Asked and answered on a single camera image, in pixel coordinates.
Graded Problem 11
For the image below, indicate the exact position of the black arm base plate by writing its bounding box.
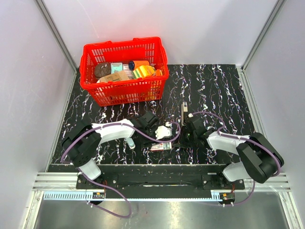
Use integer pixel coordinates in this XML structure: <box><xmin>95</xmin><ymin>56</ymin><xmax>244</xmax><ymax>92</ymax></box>
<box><xmin>75</xmin><ymin>164</ymin><xmax>245</xmax><ymax>191</ymax></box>

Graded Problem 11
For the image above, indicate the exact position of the grey metal stapler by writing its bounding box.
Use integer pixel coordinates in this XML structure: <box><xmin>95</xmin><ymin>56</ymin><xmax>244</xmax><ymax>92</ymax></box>
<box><xmin>181</xmin><ymin>101</ymin><xmax>188</xmax><ymax>126</ymax></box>

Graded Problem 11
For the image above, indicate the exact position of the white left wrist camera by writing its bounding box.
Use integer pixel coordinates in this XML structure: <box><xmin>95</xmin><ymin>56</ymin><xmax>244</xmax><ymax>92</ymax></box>
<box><xmin>155</xmin><ymin>122</ymin><xmax>172</xmax><ymax>140</ymax></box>

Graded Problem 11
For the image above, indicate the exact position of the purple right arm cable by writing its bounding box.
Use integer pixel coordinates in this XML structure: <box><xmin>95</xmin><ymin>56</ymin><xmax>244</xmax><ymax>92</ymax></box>
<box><xmin>190</xmin><ymin>111</ymin><xmax>282</xmax><ymax>177</ymax></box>

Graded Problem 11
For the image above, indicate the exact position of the teal white small box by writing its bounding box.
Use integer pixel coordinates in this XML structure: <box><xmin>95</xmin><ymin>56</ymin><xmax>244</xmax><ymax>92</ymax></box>
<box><xmin>111</xmin><ymin>62</ymin><xmax>123</xmax><ymax>74</ymax></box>

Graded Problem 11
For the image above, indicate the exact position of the brown cardboard box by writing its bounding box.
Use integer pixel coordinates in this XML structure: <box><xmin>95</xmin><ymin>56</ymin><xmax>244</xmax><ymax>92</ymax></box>
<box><xmin>97</xmin><ymin>71</ymin><xmax>129</xmax><ymax>83</ymax></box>

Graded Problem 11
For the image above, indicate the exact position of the red white staple box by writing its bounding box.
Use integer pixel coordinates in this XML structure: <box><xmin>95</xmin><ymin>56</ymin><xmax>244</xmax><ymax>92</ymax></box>
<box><xmin>150</xmin><ymin>143</ymin><xmax>172</xmax><ymax>151</ymax></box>

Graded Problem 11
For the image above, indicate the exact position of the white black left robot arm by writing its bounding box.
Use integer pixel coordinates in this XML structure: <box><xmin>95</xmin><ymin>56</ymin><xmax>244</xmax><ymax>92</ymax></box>
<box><xmin>61</xmin><ymin>111</ymin><xmax>159</xmax><ymax>189</ymax></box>

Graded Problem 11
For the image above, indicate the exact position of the orange bottle blue cap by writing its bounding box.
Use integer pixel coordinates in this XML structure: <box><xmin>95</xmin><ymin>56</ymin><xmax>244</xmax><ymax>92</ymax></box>
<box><xmin>128</xmin><ymin>60</ymin><xmax>150</xmax><ymax>71</ymax></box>

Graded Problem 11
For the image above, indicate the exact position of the light blue stapler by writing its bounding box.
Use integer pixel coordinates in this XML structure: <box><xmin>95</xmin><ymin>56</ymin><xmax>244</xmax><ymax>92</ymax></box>
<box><xmin>125</xmin><ymin>138</ymin><xmax>135</xmax><ymax>149</ymax></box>

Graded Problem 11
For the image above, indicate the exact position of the orange snack packet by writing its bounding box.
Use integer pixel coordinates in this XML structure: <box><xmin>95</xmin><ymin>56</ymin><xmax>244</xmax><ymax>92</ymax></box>
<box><xmin>154</xmin><ymin>69</ymin><xmax>163</xmax><ymax>76</ymax></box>

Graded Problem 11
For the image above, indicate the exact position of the brown round cookie pack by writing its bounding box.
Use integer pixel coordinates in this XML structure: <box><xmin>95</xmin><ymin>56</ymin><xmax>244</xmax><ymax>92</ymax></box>
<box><xmin>94</xmin><ymin>62</ymin><xmax>111</xmax><ymax>79</ymax></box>

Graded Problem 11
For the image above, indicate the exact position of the yellow green striped box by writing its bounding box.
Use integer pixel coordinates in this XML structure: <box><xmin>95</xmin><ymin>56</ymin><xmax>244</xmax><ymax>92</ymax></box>
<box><xmin>133</xmin><ymin>65</ymin><xmax>156</xmax><ymax>79</ymax></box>

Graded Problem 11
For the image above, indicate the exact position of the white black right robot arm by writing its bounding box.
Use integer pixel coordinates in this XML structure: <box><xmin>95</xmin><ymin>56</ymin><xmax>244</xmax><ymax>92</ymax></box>
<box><xmin>179</xmin><ymin>116</ymin><xmax>285</xmax><ymax>189</ymax></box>

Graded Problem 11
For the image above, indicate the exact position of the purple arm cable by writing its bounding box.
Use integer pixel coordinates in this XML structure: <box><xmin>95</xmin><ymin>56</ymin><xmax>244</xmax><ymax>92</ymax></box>
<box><xmin>61</xmin><ymin>121</ymin><xmax>182</xmax><ymax>184</ymax></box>
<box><xmin>190</xmin><ymin>111</ymin><xmax>282</xmax><ymax>177</ymax></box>

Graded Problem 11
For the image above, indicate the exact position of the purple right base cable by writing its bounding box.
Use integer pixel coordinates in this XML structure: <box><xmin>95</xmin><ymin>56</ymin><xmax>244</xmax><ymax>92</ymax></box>
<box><xmin>224</xmin><ymin>181</ymin><xmax>255</xmax><ymax>206</ymax></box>

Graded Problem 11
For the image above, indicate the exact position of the red plastic shopping basket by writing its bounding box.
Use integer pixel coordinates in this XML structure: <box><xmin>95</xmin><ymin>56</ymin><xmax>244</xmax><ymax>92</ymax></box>
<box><xmin>79</xmin><ymin>37</ymin><xmax>169</xmax><ymax>106</ymax></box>

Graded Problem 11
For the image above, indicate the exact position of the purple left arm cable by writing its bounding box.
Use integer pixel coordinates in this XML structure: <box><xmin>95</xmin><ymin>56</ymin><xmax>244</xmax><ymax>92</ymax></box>
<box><xmin>61</xmin><ymin>121</ymin><xmax>182</xmax><ymax>184</ymax></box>

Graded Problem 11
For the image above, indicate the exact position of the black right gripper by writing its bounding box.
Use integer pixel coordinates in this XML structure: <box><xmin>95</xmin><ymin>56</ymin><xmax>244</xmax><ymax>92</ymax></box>
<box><xmin>172</xmin><ymin>125</ymin><xmax>197</xmax><ymax>148</ymax></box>

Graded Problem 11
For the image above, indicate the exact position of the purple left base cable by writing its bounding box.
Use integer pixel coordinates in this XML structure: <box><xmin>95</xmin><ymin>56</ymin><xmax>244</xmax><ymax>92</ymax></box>
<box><xmin>85</xmin><ymin>180</ymin><xmax>133</xmax><ymax>218</ymax></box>

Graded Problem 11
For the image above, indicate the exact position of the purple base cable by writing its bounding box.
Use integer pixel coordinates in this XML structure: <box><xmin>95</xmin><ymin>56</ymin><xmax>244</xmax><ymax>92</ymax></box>
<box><xmin>85</xmin><ymin>180</ymin><xmax>133</xmax><ymax>218</ymax></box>
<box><xmin>224</xmin><ymin>181</ymin><xmax>255</xmax><ymax>206</ymax></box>

